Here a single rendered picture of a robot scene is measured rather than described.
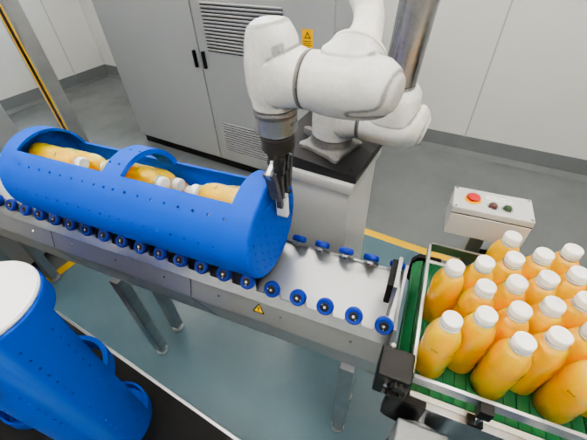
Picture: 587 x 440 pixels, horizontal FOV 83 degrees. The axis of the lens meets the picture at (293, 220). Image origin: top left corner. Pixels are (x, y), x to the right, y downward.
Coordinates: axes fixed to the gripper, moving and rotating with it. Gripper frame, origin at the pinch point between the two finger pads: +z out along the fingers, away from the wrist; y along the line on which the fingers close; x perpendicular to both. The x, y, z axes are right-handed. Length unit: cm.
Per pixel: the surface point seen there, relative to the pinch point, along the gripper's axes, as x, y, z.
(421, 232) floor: -45, 131, 116
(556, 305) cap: -62, -4, 6
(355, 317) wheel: -24.0, -12.7, 19.5
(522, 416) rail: -59, -23, 19
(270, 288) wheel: -0.7, -12.5, 19.2
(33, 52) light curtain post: 116, 30, -20
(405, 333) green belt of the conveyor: -36.9, -8.2, 26.7
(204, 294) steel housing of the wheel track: 21.0, -15.2, 29.5
